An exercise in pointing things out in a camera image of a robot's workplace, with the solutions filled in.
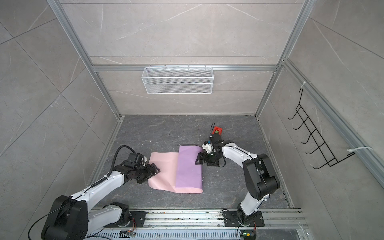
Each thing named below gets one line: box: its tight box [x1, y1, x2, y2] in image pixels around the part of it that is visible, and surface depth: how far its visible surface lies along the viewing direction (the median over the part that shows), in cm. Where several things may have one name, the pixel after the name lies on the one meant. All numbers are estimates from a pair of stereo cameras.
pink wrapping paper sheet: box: [148, 145, 203, 194], surface depth 87 cm
